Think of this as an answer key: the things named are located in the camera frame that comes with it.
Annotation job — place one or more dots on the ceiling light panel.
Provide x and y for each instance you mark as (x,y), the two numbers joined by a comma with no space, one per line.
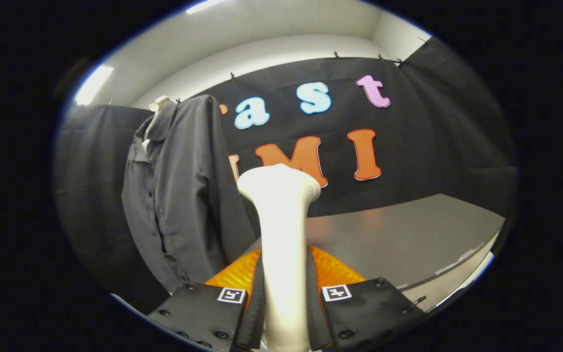
(203,6)

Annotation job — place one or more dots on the beige cabinet with grey top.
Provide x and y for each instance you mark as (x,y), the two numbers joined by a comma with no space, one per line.
(408,234)

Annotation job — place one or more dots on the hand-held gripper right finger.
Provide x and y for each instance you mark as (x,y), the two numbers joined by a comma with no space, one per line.
(369,313)

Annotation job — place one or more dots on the dark grey button shirt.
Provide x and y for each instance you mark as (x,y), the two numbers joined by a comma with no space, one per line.
(188,195)

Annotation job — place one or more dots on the ceiling light strip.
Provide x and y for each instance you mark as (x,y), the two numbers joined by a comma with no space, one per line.
(93,85)

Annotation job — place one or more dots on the black backdrop cloth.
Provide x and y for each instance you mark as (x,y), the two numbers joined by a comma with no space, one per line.
(433,146)

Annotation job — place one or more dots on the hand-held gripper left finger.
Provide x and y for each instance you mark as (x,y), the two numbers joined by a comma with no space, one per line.
(198,313)

